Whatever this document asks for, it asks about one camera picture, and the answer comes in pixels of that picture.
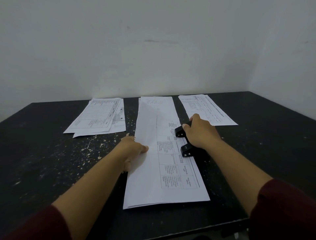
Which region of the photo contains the maroon shirt sleeve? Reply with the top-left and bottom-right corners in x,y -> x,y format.
249,178 -> 316,240
0,205 -> 66,240

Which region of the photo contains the person's left forearm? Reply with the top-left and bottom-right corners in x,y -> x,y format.
51,148 -> 129,240

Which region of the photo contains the black hole punch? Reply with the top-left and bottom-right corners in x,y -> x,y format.
174,120 -> 210,159

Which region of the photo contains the white printed form sheet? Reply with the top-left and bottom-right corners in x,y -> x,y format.
63,98 -> 121,134

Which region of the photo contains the long white printed table sheet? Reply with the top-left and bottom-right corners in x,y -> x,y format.
123,96 -> 211,210

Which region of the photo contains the person's right hand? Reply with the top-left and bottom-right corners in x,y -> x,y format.
182,113 -> 223,150

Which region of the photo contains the person's left hand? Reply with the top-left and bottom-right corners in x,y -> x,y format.
115,136 -> 149,173

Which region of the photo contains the white punched text sheet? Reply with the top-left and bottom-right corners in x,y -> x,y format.
73,98 -> 126,138

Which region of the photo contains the person's right forearm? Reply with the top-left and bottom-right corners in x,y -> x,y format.
203,138 -> 273,216

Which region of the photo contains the white printed landscape sheet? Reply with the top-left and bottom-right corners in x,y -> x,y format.
178,94 -> 239,127

